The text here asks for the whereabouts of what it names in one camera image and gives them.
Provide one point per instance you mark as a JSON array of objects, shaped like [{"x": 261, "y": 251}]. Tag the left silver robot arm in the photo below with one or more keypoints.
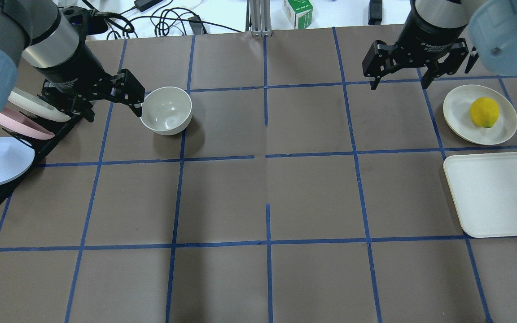
[{"x": 40, "y": 33}]

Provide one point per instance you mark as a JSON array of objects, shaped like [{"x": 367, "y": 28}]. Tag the aluminium frame post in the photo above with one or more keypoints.
[{"x": 258, "y": 18}]

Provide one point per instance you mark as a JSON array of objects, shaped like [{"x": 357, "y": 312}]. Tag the white plate in rack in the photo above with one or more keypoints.
[{"x": 36, "y": 106}]

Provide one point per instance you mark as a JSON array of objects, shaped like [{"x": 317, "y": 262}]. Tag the cream round plate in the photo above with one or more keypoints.
[{"x": 456, "y": 111}]

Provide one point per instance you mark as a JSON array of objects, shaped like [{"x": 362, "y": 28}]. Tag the black power adapter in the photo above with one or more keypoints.
[{"x": 143, "y": 5}]

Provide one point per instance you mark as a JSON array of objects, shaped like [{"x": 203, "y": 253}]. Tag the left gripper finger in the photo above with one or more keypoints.
[
  {"x": 83, "y": 108},
  {"x": 126, "y": 89}
]

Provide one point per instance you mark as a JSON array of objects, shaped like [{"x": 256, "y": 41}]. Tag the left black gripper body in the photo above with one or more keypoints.
[{"x": 73, "y": 68}]

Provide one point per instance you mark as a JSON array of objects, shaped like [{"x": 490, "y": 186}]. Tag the black dish rack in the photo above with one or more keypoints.
[{"x": 42, "y": 147}]

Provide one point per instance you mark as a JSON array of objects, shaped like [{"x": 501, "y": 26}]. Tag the white ceramic bowl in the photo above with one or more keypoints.
[{"x": 167, "y": 110}]

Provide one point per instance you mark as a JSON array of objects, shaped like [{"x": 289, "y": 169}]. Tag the pink plate in rack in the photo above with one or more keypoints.
[{"x": 24, "y": 126}]

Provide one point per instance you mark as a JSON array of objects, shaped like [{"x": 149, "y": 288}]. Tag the green white carton box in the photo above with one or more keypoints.
[{"x": 299, "y": 13}]

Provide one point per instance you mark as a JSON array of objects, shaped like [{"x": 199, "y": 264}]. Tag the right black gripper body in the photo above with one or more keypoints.
[{"x": 427, "y": 35}]

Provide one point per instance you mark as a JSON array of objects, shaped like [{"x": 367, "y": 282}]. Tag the black device at top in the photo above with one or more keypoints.
[{"x": 375, "y": 12}]

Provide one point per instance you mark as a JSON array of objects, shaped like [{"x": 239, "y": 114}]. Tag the white rectangular tray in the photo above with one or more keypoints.
[{"x": 484, "y": 191}]

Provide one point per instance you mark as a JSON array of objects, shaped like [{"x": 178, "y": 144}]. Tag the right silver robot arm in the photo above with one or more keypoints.
[{"x": 490, "y": 29}]

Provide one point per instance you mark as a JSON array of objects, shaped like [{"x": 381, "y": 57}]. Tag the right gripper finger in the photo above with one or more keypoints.
[
  {"x": 455, "y": 57},
  {"x": 378, "y": 62}
]

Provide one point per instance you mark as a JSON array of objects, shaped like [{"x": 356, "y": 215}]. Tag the yellow lemon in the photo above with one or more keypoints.
[{"x": 484, "y": 112}]

